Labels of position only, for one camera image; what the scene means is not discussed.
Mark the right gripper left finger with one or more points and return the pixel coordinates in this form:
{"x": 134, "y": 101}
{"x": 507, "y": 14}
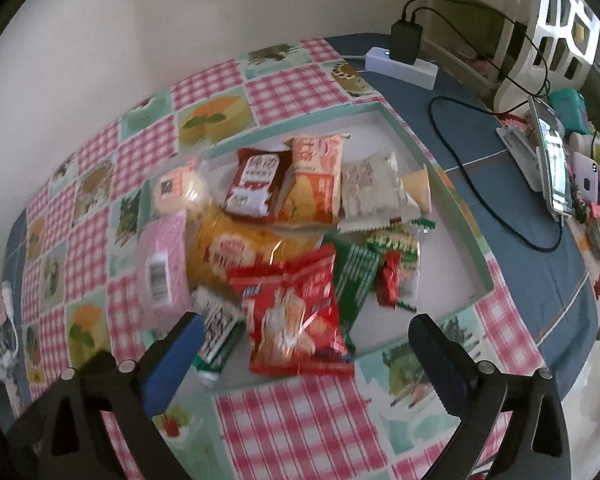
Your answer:
{"x": 63, "y": 435}

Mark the smartphone on stand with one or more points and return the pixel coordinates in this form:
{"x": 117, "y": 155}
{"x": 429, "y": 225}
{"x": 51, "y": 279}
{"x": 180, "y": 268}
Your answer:
{"x": 552, "y": 159}

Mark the patchwork checkered tablecloth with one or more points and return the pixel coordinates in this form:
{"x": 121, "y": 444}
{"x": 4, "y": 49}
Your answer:
{"x": 71, "y": 251}

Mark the crumpled blue white wrapper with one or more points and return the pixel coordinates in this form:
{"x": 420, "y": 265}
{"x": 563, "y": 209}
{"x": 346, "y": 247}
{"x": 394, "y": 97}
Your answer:
{"x": 9, "y": 341}

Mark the green cream cookie packet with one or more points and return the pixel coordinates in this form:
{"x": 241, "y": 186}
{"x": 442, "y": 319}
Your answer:
{"x": 403, "y": 238}

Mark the pink snack packet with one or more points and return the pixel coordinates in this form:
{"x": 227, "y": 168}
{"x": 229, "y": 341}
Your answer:
{"x": 162, "y": 288}

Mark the round white cake packet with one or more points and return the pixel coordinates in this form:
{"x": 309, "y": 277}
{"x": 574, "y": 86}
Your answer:
{"x": 181, "y": 189}

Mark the pink phone case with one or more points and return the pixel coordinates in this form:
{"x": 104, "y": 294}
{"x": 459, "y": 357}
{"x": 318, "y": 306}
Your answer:
{"x": 586, "y": 174}

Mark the white phone stand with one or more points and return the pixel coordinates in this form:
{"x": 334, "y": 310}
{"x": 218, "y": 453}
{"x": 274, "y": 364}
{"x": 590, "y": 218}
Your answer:
{"x": 520, "y": 149}

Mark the red cartoon snack bag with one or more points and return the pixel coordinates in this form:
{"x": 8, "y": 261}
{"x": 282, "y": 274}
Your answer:
{"x": 292, "y": 316}

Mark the white lattice chair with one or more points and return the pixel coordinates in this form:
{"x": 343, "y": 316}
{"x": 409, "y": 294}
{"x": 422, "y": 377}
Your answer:
{"x": 561, "y": 48}

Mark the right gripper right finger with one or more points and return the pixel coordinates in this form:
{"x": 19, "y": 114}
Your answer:
{"x": 535, "y": 445}

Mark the white translucent snack packet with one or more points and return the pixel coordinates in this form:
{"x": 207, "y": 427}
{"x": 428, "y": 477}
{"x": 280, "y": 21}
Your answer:
{"x": 373, "y": 195}

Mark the cream orange snack bag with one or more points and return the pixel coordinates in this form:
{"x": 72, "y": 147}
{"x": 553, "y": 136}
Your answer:
{"x": 314, "y": 196}

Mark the teal plastic box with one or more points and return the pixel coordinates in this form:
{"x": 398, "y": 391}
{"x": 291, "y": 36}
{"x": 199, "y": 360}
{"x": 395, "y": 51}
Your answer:
{"x": 569, "y": 106}

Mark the peach jelly cup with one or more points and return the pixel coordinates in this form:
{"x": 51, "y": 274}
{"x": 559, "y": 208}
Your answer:
{"x": 417, "y": 185}

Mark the dark green snack packet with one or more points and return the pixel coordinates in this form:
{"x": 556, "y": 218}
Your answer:
{"x": 355, "y": 271}

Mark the black power adapter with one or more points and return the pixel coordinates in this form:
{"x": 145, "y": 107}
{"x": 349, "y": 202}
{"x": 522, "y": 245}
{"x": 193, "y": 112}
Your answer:
{"x": 404, "y": 41}

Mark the green white biscuit packet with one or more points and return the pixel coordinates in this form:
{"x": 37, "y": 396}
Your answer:
{"x": 224, "y": 324}

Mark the small red candy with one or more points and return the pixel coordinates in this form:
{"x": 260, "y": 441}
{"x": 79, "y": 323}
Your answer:
{"x": 388, "y": 280}

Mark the orange yellow pastry bag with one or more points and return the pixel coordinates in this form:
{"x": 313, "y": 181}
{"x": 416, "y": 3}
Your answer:
{"x": 222, "y": 243}

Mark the dark red snack packet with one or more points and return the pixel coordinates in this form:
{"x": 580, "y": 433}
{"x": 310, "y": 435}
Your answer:
{"x": 257, "y": 182}

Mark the white power strip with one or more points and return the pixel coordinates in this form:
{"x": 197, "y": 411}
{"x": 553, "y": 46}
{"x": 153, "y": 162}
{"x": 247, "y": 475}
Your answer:
{"x": 421, "y": 73}

